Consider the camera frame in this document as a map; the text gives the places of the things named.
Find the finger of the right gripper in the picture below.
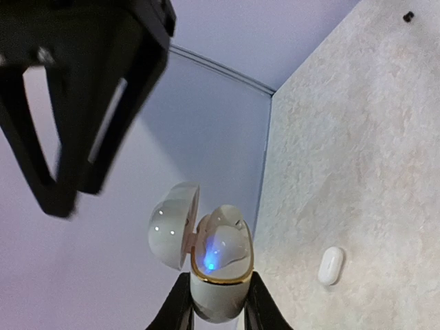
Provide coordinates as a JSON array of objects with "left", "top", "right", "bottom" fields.
[{"left": 1, "top": 65, "right": 81, "bottom": 218}]

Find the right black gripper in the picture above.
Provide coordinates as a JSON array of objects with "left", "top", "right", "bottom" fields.
[{"left": 1, "top": 1, "right": 177, "bottom": 195}]

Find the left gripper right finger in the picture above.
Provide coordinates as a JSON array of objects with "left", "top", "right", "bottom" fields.
[{"left": 244, "top": 272, "right": 293, "bottom": 330}]

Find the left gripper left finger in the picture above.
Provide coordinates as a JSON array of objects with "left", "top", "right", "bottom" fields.
[{"left": 146, "top": 272, "right": 194, "bottom": 330}]

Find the white square charging case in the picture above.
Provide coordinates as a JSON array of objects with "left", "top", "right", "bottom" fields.
[{"left": 148, "top": 182, "right": 254, "bottom": 324}]

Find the white oval charging case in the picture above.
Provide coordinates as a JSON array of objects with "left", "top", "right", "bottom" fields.
[{"left": 318, "top": 247, "right": 344, "bottom": 286}]

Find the black earbud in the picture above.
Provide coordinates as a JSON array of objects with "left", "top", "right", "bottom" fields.
[{"left": 403, "top": 11, "right": 415, "bottom": 23}]

